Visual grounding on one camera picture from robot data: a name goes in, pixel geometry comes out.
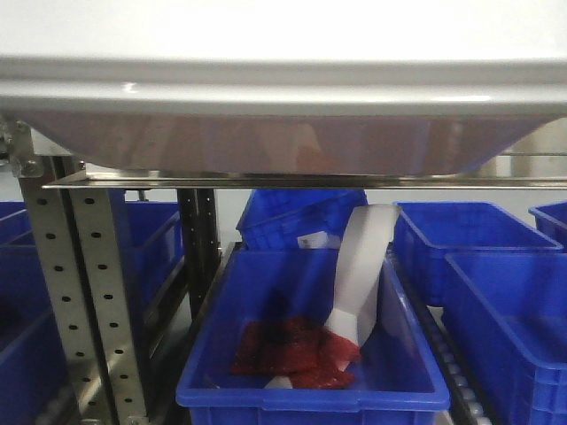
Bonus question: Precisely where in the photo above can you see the white plastic storage bin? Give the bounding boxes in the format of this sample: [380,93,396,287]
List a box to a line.
[15,111,551,176]

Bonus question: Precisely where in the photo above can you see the white bin lid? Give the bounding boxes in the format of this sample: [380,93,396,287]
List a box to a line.
[1,57,566,117]

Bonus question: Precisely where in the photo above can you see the rear centre blue bin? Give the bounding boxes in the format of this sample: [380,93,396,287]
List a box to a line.
[237,189,368,250]

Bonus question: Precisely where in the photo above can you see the blue bin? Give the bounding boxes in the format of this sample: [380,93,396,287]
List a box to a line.
[442,253,566,424]
[175,250,450,424]
[1,201,183,313]
[237,189,368,250]
[528,201,567,250]
[1,246,66,424]
[392,201,563,306]

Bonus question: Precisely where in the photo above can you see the left rear blue bin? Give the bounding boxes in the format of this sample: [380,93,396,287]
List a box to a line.
[1,201,183,313]

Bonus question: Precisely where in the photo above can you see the rear right blue bin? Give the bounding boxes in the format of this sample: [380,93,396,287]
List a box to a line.
[392,201,563,306]

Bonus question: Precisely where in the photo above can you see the front centre blue bin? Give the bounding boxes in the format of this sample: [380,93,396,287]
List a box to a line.
[175,250,450,424]

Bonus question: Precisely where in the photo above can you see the front right blue bin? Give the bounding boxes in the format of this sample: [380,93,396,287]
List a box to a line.
[442,253,566,424]

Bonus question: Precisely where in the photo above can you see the far right blue bin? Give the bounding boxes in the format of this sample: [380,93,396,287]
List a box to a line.
[528,201,567,250]

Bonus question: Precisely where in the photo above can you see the left front blue bin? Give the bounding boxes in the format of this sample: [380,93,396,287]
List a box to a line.
[1,246,66,424]

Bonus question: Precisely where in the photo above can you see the white paper strip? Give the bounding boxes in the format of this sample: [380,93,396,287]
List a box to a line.
[264,204,402,390]

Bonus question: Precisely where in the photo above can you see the black perforated upright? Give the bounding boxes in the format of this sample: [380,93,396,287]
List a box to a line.
[176,189,221,319]

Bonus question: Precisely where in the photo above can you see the red bubble bags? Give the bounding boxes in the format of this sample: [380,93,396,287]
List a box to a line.
[229,316,361,390]

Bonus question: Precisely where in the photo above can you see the perforated steel upright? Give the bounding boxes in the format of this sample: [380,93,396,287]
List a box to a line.
[19,129,152,424]

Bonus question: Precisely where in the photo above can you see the roller conveyor track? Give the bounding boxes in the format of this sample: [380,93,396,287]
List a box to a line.
[388,251,498,424]

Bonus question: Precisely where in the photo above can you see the steel shelf front rail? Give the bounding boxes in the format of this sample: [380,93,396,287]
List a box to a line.
[42,170,566,190]

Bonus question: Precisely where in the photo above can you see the steel bracket with bolts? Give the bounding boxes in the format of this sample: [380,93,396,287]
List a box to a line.
[1,115,44,179]

